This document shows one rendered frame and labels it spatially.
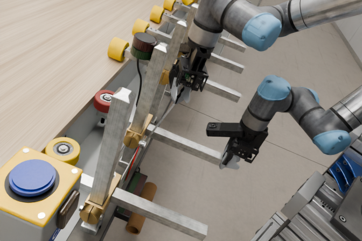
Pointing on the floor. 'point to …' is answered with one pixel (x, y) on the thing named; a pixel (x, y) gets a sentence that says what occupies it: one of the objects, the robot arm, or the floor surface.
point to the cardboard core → (138, 220)
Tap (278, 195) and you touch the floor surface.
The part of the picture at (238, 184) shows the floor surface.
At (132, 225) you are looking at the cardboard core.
